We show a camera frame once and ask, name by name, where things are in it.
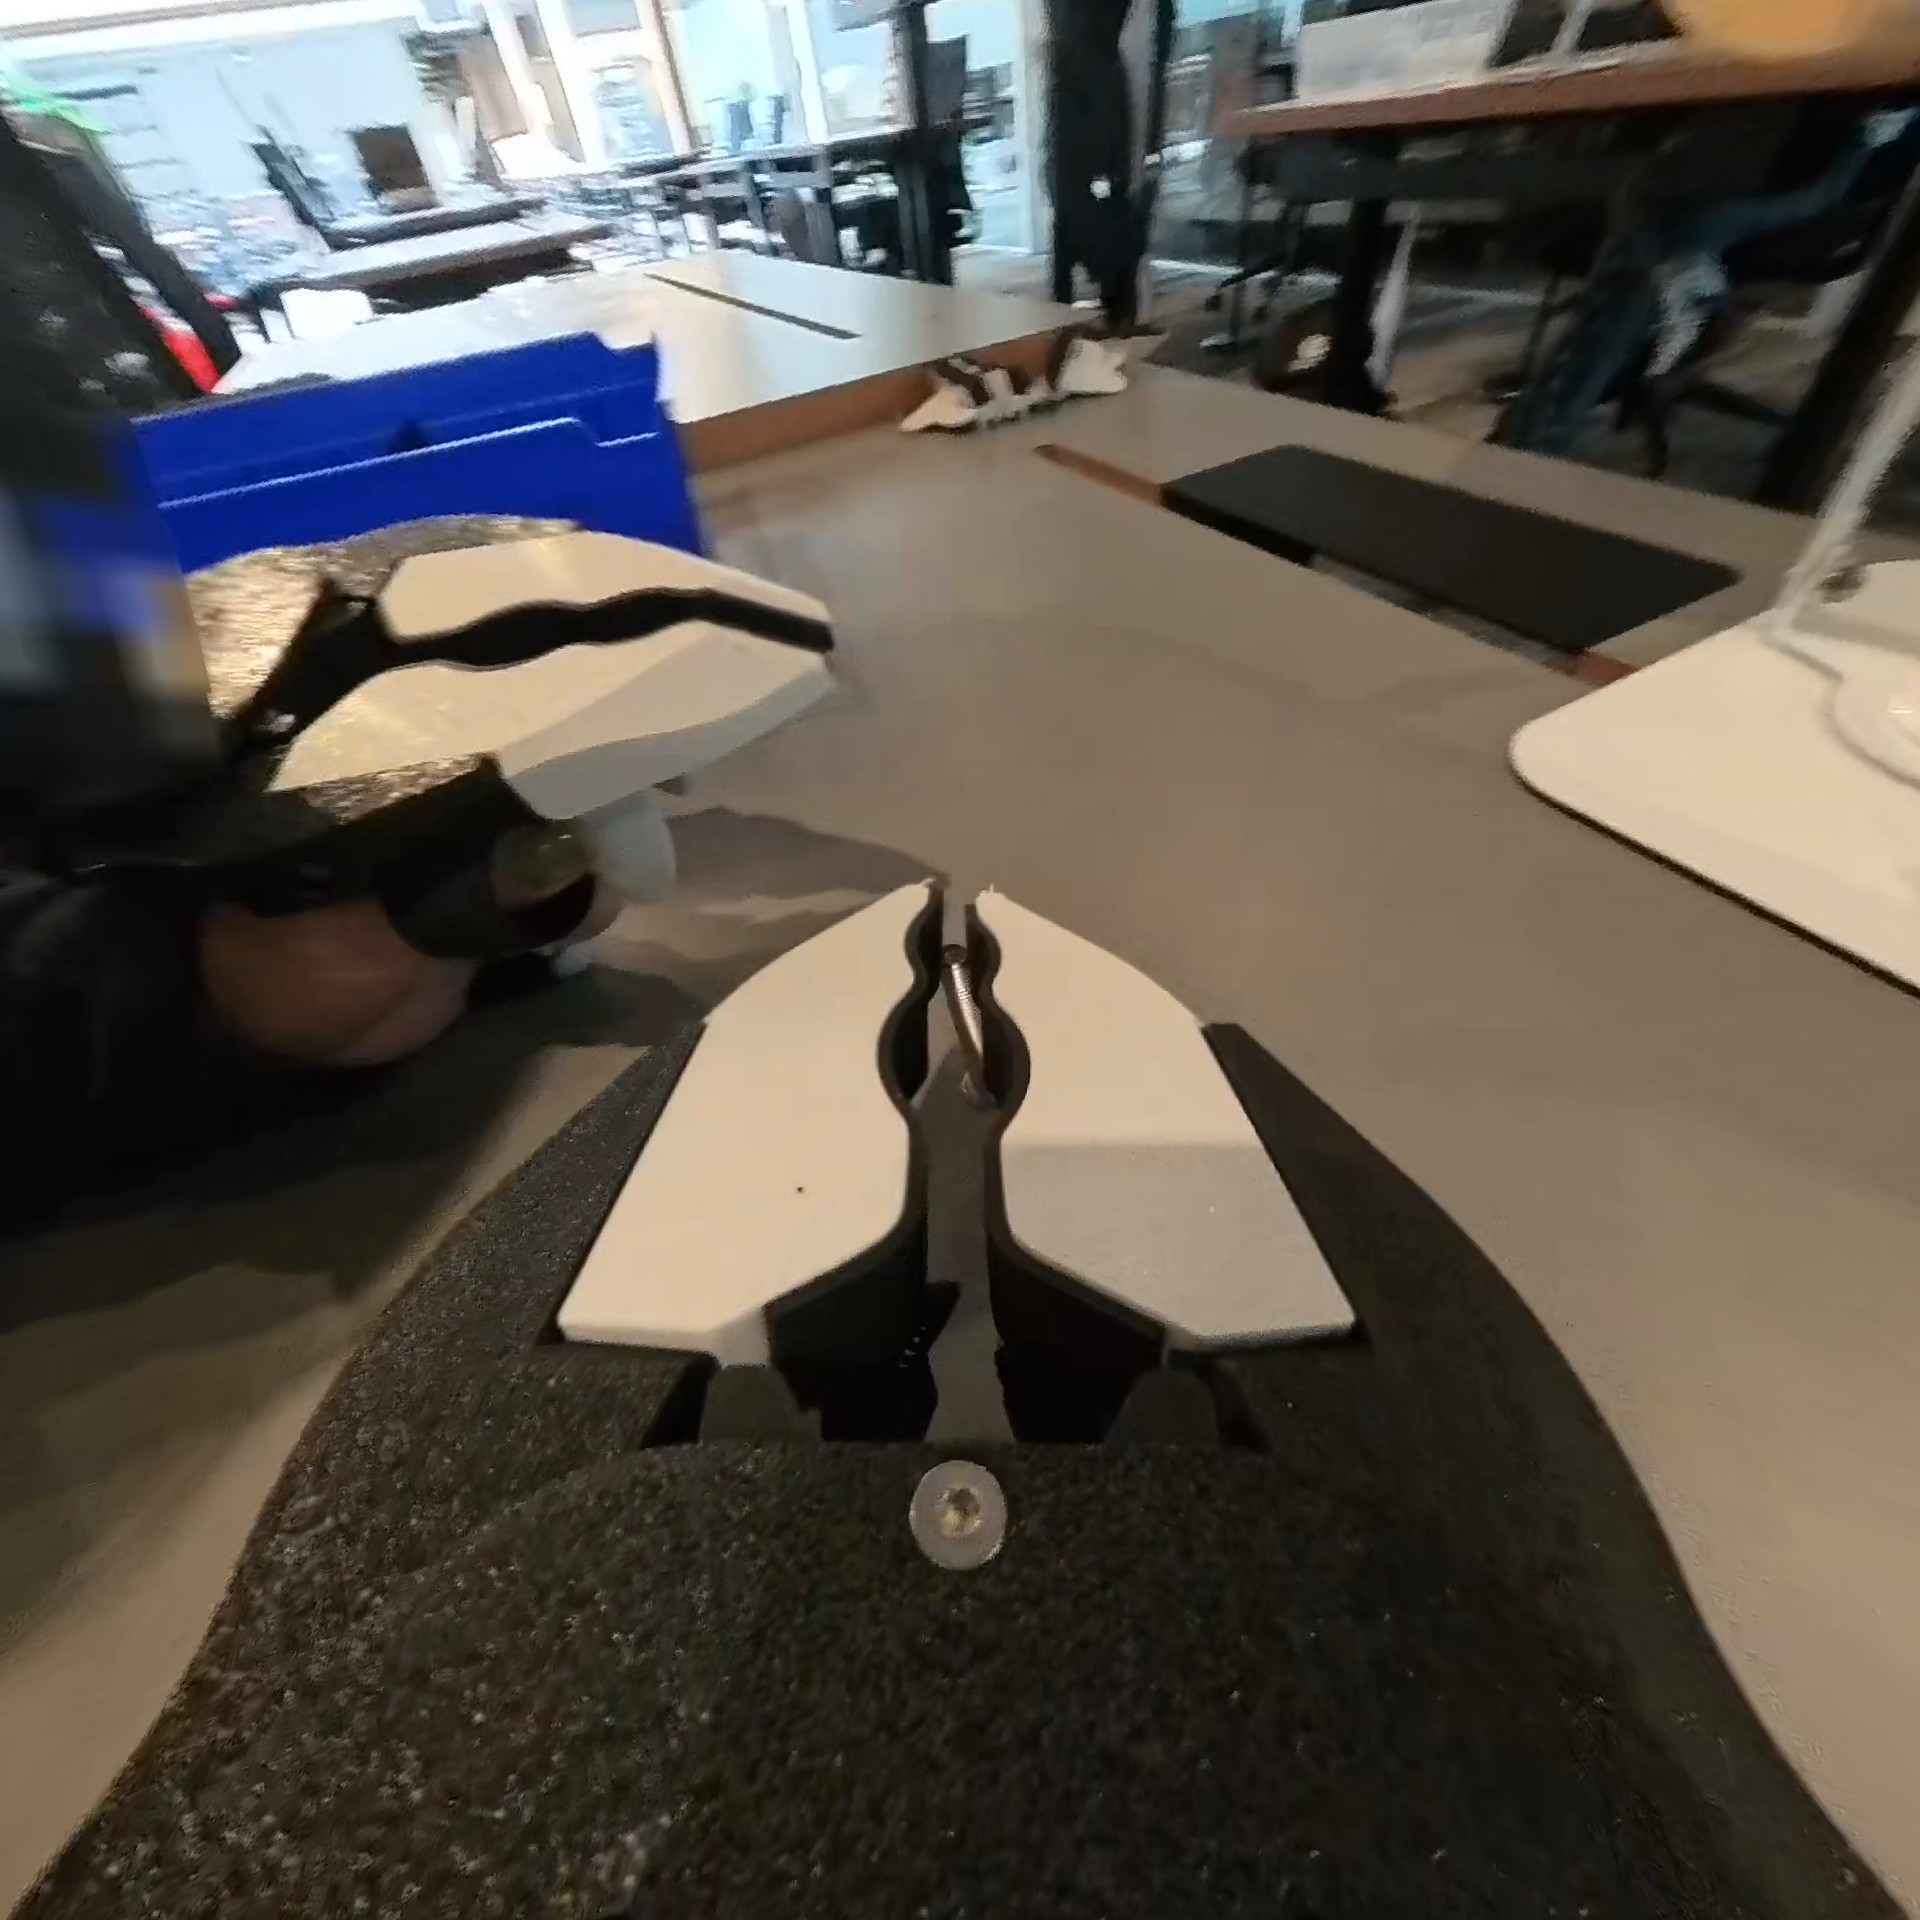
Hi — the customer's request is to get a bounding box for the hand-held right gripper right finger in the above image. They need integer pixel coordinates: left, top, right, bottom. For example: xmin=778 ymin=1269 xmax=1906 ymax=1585
xmin=968 ymin=883 xmax=1361 ymax=1360

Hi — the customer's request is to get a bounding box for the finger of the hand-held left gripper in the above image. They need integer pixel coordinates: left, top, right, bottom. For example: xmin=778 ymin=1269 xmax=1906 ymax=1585
xmin=375 ymin=531 xmax=839 ymax=670
xmin=275 ymin=598 xmax=839 ymax=824

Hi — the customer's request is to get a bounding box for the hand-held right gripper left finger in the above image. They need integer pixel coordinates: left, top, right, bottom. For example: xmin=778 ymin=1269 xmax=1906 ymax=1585
xmin=555 ymin=880 xmax=946 ymax=1368

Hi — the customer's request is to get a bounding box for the silver metal bolt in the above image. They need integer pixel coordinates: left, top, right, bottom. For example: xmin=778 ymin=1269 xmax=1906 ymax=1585
xmin=942 ymin=941 xmax=1003 ymax=1115

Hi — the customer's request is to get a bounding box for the person's left forearm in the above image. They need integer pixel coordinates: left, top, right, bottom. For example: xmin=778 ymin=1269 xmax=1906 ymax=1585
xmin=0 ymin=870 xmax=227 ymax=1216

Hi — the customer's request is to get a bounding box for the person's left hand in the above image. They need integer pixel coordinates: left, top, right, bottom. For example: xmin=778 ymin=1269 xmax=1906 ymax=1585
xmin=194 ymin=901 xmax=473 ymax=1070

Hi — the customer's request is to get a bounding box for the blue plastic bin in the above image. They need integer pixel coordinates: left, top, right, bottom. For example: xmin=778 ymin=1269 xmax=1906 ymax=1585
xmin=134 ymin=328 xmax=712 ymax=576

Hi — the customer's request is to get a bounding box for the red object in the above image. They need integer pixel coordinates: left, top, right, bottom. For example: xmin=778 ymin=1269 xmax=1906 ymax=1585
xmin=134 ymin=288 xmax=246 ymax=399

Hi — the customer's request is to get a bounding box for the grey background table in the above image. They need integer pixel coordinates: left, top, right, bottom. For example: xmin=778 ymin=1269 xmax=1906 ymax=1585
xmin=240 ymin=201 xmax=625 ymax=325

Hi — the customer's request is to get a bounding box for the beige adjacent table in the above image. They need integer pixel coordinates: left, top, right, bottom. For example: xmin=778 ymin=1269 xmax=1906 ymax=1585
xmin=218 ymin=247 xmax=1126 ymax=472

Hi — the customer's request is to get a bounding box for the white document stand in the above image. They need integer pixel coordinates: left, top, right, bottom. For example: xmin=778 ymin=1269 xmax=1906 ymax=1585
xmin=1507 ymin=0 xmax=1920 ymax=993

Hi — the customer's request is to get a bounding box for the wooden top desk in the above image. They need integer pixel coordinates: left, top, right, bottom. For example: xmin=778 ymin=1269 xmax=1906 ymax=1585
xmin=1218 ymin=29 xmax=1920 ymax=512

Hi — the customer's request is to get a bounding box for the black office chair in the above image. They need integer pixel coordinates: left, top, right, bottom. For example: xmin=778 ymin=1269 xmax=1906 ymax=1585
xmin=1499 ymin=118 xmax=1920 ymax=481

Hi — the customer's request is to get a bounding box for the black table cable flap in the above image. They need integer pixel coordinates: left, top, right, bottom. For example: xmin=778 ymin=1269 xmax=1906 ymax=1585
xmin=1161 ymin=443 xmax=1744 ymax=656

